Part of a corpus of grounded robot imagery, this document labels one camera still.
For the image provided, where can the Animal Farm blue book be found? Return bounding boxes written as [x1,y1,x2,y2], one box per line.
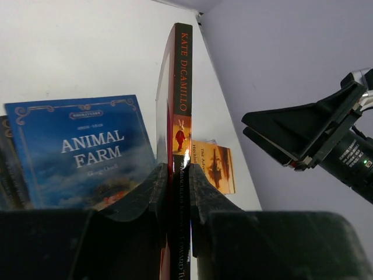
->
[4,95,156,210]

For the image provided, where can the dark red orange book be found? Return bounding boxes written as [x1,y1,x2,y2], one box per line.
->
[156,23,193,279]

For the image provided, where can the orange Huckleberry Finn book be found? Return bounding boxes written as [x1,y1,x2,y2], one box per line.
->
[191,140,235,194]

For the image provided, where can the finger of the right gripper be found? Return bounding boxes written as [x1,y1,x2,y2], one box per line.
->
[242,82,367,170]

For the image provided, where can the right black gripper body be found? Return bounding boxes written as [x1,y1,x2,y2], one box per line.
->
[316,68,372,201]

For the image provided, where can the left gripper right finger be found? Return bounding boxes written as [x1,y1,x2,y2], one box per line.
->
[189,164,372,279]

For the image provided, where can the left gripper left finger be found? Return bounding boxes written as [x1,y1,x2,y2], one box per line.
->
[1,163,168,279]

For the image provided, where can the Tale of Two Cities book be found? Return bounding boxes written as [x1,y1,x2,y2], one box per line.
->
[1,115,33,210]

